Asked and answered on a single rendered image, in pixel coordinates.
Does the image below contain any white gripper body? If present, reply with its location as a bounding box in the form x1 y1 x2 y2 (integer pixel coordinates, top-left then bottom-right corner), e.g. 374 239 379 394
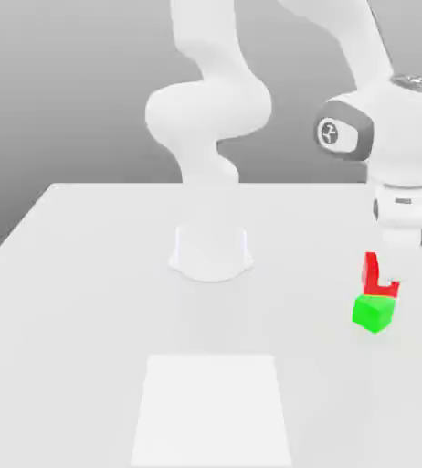
380 229 422 260

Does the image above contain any small green cube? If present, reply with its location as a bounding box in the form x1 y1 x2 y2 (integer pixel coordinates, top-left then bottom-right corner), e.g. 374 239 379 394
352 294 397 335

